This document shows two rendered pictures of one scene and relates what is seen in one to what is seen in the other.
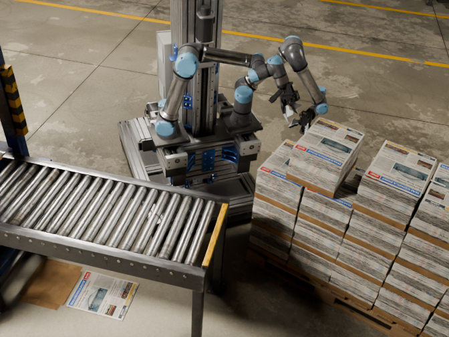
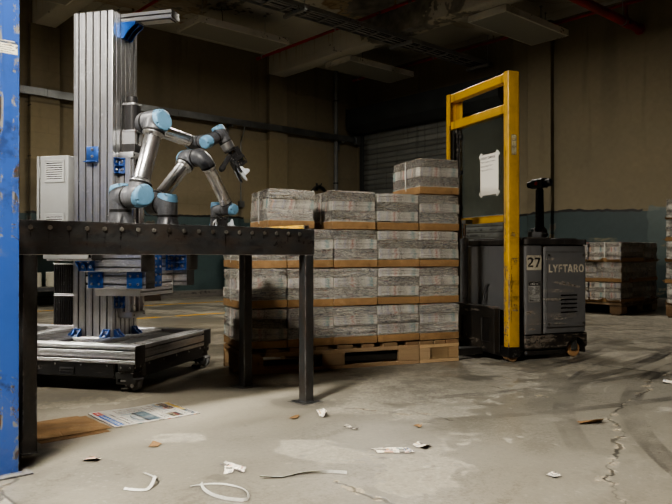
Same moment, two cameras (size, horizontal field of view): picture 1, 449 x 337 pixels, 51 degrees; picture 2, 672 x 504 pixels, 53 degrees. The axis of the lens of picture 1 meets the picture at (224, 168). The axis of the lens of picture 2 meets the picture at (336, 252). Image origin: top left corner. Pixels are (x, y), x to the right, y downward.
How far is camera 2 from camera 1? 3.18 m
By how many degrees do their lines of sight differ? 62
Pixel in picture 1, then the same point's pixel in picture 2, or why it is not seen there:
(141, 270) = (260, 240)
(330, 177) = (307, 206)
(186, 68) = (164, 120)
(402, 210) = (368, 210)
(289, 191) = not seen: hidden behind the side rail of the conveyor
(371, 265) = (363, 282)
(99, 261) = (218, 240)
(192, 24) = (119, 115)
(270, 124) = not seen: hidden behind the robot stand
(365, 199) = (340, 213)
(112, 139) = not seen: outside the picture
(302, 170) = (281, 210)
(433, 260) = (401, 246)
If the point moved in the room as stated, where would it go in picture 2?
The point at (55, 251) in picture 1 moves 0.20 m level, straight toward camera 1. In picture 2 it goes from (167, 240) to (215, 240)
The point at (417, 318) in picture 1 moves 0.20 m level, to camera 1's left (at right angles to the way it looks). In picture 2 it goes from (412, 319) to (394, 322)
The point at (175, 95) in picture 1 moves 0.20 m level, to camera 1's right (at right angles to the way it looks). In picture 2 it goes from (152, 154) to (183, 158)
